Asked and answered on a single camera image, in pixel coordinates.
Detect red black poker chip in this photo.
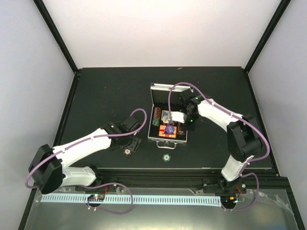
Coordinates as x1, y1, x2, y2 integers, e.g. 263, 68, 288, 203
124, 149, 131, 156

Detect purple round button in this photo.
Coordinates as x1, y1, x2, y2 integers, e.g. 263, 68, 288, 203
165, 125, 175, 134

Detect blue gold card deck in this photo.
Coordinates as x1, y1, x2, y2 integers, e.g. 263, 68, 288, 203
161, 110, 170, 124

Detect aluminium poker case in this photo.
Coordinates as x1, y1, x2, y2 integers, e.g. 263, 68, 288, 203
148, 83, 193, 150

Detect red orange card deck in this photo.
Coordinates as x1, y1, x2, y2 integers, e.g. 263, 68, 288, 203
158, 125, 177, 138

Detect green poker chip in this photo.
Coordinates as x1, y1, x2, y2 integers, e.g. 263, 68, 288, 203
163, 154, 171, 162

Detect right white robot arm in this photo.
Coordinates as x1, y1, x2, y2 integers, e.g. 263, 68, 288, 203
179, 92, 265, 193

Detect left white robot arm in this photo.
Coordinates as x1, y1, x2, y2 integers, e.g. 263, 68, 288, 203
28, 116, 142, 195

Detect red black chip stack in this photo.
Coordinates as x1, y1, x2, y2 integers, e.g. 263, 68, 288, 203
153, 107, 161, 119

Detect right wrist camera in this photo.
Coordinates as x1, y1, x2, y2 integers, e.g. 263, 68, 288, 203
169, 112, 186, 123

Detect white slotted cable duct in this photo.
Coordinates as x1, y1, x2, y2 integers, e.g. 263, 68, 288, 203
40, 193, 221, 207

